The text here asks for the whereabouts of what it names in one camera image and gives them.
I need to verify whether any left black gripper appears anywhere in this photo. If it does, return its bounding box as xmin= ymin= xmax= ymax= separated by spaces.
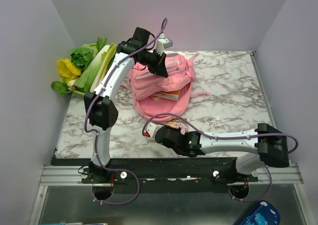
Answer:
xmin=137 ymin=49 xmax=168 ymax=77

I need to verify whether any pink school backpack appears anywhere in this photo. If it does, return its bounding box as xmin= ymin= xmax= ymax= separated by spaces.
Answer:
xmin=122 ymin=53 xmax=210 ymax=123

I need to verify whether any orange paperback book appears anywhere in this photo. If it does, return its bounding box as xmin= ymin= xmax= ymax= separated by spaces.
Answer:
xmin=152 ymin=90 xmax=180 ymax=101

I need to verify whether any pink illustrated storybook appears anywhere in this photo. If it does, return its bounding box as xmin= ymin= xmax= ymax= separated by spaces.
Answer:
xmin=165 ymin=118 xmax=188 ymax=134

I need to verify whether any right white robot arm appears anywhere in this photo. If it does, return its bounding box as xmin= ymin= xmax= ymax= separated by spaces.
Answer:
xmin=146 ymin=123 xmax=290 ymax=181

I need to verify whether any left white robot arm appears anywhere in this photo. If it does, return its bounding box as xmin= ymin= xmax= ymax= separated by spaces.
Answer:
xmin=84 ymin=27 xmax=173 ymax=183

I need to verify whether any white napa cabbage toy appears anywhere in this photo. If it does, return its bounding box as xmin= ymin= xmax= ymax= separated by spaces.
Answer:
xmin=73 ymin=43 xmax=116 ymax=92

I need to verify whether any green vegetable tray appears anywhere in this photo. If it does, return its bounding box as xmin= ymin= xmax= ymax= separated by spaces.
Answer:
xmin=71 ymin=56 xmax=114 ymax=95

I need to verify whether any green lettuce toy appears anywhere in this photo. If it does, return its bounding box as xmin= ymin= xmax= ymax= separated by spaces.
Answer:
xmin=69 ymin=37 xmax=108 ymax=71

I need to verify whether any yellow flower toy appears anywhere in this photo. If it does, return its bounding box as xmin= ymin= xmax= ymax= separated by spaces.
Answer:
xmin=57 ymin=58 xmax=82 ymax=78

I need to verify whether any blue shark pencil case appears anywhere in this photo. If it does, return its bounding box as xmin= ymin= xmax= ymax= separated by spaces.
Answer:
xmin=234 ymin=200 xmax=281 ymax=225

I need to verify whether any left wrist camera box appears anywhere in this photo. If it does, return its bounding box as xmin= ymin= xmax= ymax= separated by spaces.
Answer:
xmin=156 ymin=33 xmax=173 ymax=55

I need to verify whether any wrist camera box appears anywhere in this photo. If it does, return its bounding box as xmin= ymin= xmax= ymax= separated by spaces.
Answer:
xmin=156 ymin=33 xmax=173 ymax=55
xmin=143 ymin=122 xmax=163 ymax=139

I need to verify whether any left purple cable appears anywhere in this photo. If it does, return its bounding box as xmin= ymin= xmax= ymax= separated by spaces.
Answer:
xmin=84 ymin=18 xmax=167 ymax=206

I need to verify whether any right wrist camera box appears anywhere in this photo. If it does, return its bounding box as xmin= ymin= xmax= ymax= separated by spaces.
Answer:
xmin=143 ymin=122 xmax=163 ymax=139

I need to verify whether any black mounting base rail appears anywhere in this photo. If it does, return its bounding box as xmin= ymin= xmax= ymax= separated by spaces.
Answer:
xmin=51 ymin=157 xmax=258 ymax=194

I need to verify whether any aluminium frame rail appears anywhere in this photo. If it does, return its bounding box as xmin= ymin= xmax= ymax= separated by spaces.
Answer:
xmin=39 ymin=165 xmax=85 ymax=186

